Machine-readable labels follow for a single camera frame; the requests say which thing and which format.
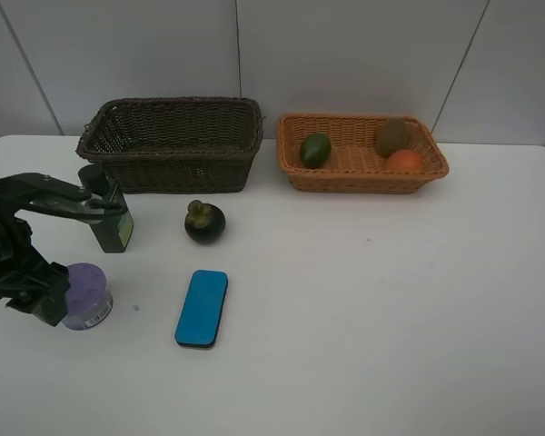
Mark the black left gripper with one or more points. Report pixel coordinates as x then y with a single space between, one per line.
30 285

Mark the dark green square bottle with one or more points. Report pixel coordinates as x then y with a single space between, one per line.
113 234

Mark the green lime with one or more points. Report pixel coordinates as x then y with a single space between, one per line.
315 150

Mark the brown kiwi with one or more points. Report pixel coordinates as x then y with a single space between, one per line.
391 136

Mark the orange peach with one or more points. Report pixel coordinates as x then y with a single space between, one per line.
405 161

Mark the purple-lidded round jar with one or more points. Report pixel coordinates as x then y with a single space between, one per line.
88 300

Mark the dark brown wicker basket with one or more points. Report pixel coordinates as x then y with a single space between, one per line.
175 145

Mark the dark purple mangosteen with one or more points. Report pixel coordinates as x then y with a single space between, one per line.
204 223

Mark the blue whiteboard eraser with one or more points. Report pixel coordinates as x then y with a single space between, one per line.
200 317

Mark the orange wicker basket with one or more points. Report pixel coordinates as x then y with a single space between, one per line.
354 164

